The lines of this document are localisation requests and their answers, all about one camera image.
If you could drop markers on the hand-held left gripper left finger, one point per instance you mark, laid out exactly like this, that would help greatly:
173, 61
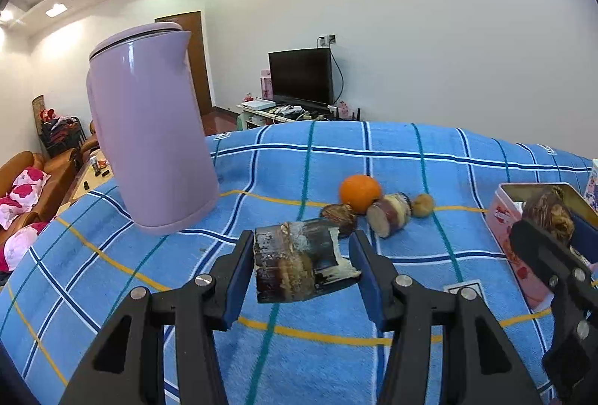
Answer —
236, 288

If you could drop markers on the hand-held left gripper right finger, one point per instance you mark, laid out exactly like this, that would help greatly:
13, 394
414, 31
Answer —
366, 283

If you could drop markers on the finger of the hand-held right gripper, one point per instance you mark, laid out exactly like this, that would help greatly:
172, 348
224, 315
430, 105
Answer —
546, 255
586, 236

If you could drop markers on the dark brown round fruit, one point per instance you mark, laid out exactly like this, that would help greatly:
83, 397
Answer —
549, 208
338, 218

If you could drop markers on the pink tin box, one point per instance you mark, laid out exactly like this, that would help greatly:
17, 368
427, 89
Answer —
502, 218

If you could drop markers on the orange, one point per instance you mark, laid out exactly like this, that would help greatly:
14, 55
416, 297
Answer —
359, 193

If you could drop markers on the small brown fruit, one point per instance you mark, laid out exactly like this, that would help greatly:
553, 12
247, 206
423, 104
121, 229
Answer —
423, 205

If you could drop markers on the white floral cup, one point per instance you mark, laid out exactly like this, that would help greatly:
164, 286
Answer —
592, 185

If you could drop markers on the blue plaid blanket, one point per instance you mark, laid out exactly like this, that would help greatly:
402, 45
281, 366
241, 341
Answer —
327, 152

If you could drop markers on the black router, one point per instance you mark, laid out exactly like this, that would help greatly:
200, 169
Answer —
357, 115

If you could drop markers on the white television stand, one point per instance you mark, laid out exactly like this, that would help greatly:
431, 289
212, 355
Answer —
254, 120

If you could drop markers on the pink floral bag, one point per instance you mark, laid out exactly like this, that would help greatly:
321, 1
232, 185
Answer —
344, 109

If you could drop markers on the purple kettle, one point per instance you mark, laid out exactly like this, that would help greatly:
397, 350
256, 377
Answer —
149, 129

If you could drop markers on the wooden coffee table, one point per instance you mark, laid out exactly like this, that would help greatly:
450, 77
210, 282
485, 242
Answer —
88, 180

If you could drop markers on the white set-top box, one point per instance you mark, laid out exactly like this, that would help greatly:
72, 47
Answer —
259, 104

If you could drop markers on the orange leather sofa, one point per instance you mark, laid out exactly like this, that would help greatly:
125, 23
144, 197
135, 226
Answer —
60, 171

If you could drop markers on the black television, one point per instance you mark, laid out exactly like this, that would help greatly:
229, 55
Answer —
301, 75

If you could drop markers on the pink floral pillow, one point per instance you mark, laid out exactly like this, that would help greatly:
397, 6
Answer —
30, 186
10, 212
21, 246

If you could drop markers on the brown wooden door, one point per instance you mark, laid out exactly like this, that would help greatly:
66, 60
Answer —
198, 68

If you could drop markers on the red and black clothes pile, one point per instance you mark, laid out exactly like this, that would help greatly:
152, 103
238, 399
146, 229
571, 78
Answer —
60, 134

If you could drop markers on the square ceiling light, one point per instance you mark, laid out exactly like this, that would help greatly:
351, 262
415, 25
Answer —
56, 10
5, 16

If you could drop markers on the wall socket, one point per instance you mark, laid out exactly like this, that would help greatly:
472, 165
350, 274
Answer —
327, 41

